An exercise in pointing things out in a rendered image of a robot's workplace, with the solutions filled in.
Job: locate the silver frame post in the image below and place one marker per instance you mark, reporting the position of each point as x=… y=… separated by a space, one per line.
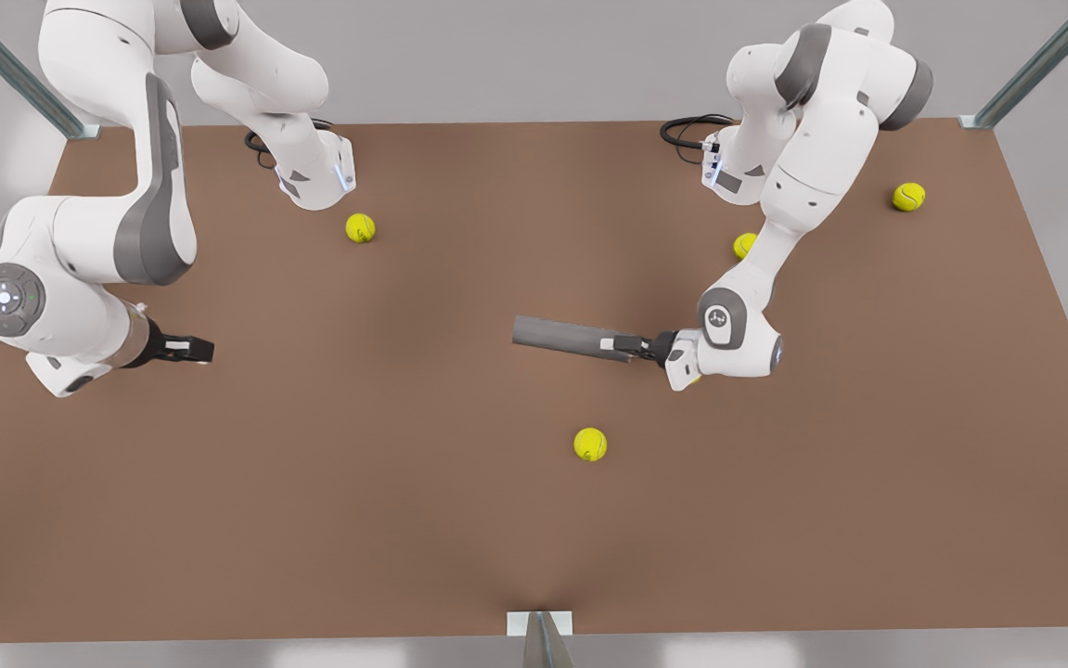
x=14 y=70
x=543 y=640
x=1035 y=65

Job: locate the grey tennis tube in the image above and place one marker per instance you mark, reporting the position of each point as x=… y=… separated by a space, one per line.
x=557 y=336

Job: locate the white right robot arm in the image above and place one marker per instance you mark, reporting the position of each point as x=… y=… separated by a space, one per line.
x=79 y=241

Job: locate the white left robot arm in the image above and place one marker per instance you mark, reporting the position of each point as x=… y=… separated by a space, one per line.
x=812 y=167

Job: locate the yellow tennis ball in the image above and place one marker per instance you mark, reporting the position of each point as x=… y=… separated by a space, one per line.
x=908 y=197
x=590 y=443
x=743 y=246
x=360 y=227

